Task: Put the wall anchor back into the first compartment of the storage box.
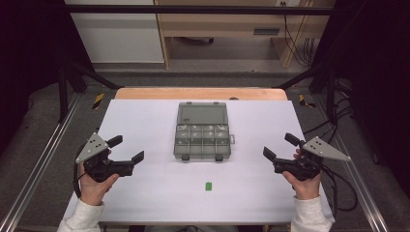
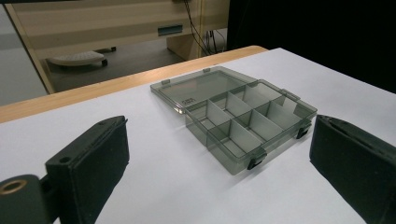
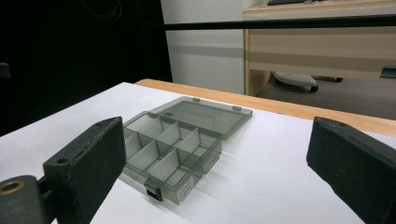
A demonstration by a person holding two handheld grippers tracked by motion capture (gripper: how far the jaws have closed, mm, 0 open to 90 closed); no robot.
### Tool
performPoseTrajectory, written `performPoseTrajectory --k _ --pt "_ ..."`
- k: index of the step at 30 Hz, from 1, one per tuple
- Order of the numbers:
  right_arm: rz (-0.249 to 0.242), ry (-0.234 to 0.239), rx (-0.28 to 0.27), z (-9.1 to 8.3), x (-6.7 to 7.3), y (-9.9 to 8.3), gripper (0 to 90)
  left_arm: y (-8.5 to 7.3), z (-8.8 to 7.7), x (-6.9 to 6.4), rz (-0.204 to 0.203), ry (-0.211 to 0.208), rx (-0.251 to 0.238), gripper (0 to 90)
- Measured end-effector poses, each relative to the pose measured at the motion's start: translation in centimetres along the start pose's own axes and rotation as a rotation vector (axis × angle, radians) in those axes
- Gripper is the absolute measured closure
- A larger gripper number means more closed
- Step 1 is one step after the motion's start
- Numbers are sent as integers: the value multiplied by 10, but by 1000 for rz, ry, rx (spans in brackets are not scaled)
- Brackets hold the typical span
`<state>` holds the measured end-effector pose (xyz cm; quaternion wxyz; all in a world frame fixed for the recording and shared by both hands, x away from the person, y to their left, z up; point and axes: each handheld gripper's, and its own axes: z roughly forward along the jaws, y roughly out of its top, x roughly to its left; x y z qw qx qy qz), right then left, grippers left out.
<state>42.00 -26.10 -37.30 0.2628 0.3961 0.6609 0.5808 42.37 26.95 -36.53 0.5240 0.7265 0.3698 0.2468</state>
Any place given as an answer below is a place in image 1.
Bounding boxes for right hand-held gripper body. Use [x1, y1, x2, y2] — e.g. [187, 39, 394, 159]
[273, 135, 352, 182]

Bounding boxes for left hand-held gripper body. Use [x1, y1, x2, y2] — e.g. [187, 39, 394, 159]
[75, 132, 134, 184]

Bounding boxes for grey transparent compartment box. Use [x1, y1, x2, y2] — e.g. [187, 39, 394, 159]
[173, 101, 236, 162]

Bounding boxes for person's right hand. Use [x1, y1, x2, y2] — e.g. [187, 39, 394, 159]
[282, 171, 323, 201]

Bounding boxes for person's left hand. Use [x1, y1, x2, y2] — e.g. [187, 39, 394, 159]
[78, 162, 120, 207]

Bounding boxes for white board sheet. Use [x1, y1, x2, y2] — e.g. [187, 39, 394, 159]
[62, 99, 337, 225]

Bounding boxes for group of small white parts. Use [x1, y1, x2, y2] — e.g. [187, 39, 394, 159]
[178, 125, 228, 138]

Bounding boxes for black metal stand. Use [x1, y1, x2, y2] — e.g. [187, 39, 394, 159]
[57, 61, 124, 124]
[277, 62, 339, 125]

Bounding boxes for wooden table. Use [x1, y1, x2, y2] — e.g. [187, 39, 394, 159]
[114, 86, 288, 102]

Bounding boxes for white cabinet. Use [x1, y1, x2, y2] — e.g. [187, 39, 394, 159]
[63, 0, 165, 64]

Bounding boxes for light wooden desk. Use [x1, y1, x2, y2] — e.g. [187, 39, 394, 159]
[154, 0, 337, 70]

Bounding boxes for black horizontal metal bar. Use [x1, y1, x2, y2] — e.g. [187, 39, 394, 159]
[63, 4, 337, 15]

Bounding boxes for black floor cables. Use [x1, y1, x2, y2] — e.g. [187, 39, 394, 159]
[303, 78, 357, 143]

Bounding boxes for aluminium floor rail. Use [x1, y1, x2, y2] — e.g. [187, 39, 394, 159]
[0, 94, 83, 232]
[313, 95, 391, 232]

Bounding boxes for left hand-held gripper black cable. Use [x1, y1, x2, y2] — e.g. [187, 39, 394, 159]
[73, 144, 89, 199]

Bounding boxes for hand-held gripper black cable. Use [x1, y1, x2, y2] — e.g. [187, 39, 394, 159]
[318, 163, 360, 218]
[73, 144, 89, 199]

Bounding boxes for right hand-held gripper black cable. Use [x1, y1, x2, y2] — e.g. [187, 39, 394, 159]
[318, 163, 360, 218]

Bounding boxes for hanging black cables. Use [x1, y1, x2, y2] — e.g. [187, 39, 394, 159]
[279, 1, 316, 69]

